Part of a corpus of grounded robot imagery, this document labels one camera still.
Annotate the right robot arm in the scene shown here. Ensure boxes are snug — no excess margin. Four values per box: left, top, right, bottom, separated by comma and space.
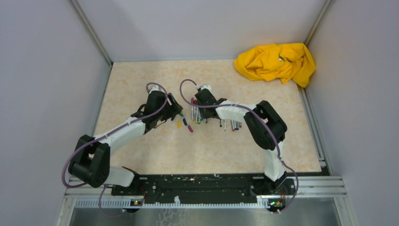
195, 88, 287, 194

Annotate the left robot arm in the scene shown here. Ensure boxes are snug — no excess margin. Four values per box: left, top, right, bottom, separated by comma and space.
64, 91, 183, 195

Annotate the marker, brown cap, yellow end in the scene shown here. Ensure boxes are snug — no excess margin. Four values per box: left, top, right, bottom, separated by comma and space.
193, 99, 198, 124

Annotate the marker, purple cap, yellow end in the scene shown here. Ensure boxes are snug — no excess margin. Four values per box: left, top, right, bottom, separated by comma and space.
191, 97, 195, 122

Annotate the yellow cloth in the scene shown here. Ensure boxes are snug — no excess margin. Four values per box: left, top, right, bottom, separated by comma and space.
234, 43, 316, 88

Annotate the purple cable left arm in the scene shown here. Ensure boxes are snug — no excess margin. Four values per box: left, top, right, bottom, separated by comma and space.
62, 82, 169, 218

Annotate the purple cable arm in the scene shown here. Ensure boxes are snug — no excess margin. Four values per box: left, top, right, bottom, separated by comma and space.
62, 82, 169, 218
179, 79, 300, 215

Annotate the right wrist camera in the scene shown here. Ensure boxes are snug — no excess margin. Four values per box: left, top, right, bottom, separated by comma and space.
197, 84, 212, 94

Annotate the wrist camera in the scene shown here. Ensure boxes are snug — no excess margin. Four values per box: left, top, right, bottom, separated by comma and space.
149, 85, 162, 94
197, 84, 212, 94

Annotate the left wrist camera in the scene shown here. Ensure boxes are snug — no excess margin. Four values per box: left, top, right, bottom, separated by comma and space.
149, 85, 162, 94

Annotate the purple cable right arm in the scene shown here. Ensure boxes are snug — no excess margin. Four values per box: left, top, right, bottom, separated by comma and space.
179, 79, 300, 215

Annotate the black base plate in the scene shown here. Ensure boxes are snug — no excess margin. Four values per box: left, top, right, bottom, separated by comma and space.
111, 173, 296, 204

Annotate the aluminium frame rail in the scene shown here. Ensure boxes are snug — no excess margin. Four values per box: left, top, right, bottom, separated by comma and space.
57, 159, 358, 226

